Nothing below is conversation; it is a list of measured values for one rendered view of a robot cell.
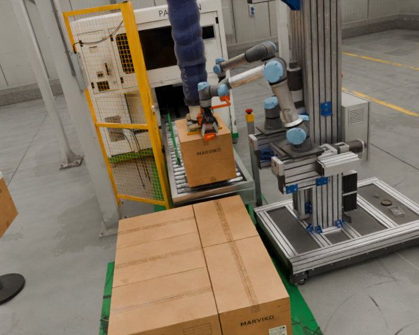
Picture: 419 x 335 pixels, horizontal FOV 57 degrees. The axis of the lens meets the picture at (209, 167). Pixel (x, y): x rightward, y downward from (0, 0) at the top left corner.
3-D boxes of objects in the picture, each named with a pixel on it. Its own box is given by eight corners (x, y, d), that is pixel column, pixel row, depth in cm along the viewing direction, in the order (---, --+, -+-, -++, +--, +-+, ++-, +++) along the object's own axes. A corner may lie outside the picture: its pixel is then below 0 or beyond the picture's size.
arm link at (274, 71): (310, 134, 249) (282, 54, 232) (307, 143, 236) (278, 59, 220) (292, 139, 254) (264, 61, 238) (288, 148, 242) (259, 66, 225)
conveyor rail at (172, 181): (162, 131, 534) (159, 118, 526) (166, 130, 534) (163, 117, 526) (175, 217, 325) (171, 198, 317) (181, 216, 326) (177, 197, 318)
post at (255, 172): (255, 204, 403) (245, 113, 360) (261, 203, 403) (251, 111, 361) (257, 207, 397) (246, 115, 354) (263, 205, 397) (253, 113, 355)
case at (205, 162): (182, 159, 366) (174, 120, 349) (223, 151, 369) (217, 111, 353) (189, 187, 312) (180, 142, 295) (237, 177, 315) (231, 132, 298)
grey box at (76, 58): (84, 86, 350) (74, 52, 337) (90, 84, 350) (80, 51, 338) (80, 90, 332) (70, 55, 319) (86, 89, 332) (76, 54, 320)
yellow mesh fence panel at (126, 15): (111, 205, 446) (54, 13, 357) (116, 201, 454) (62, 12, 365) (172, 217, 403) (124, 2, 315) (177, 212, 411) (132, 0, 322)
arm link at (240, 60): (260, 60, 282) (215, 78, 318) (269, 56, 289) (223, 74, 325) (255, 44, 279) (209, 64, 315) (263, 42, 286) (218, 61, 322)
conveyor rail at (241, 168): (208, 122, 539) (206, 109, 531) (211, 121, 539) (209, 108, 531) (250, 201, 331) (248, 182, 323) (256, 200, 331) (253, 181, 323)
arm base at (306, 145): (306, 141, 269) (305, 128, 265) (316, 149, 256) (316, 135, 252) (286, 146, 267) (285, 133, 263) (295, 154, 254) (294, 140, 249)
